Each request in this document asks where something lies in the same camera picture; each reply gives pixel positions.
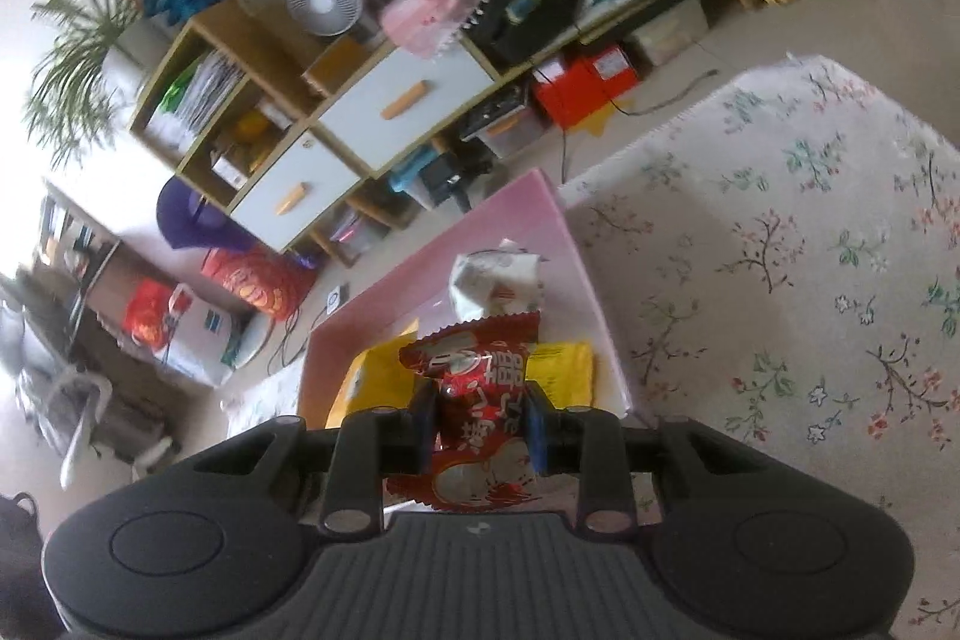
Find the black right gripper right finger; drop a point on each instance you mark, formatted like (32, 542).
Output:
(589, 444)

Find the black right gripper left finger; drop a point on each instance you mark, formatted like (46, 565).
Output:
(366, 449)

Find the yellow snack bag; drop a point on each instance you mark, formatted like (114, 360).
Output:
(565, 371)
(376, 379)

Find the red snack packet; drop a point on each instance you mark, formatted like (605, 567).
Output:
(479, 460)

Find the white snack bag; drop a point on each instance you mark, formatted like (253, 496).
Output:
(503, 280)

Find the pink cardboard snack box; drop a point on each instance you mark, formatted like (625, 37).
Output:
(527, 212)

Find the white shopping bag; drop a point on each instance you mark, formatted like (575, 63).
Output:
(175, 325)

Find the floral tablecloth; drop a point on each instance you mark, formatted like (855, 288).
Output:
(781, 262)

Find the purple plush toy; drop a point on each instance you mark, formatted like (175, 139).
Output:
(188, 221)

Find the wooden cabinet with white drawers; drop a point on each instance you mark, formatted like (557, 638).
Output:
(228, 115)

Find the white office chair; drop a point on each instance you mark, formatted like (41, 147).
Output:
(76, 410)

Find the red box under cabinet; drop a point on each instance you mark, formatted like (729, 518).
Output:
(577, 93)

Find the white desk fan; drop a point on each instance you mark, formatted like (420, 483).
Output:
(326, 17)

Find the green potted plant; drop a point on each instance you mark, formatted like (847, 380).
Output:
(69, 108)

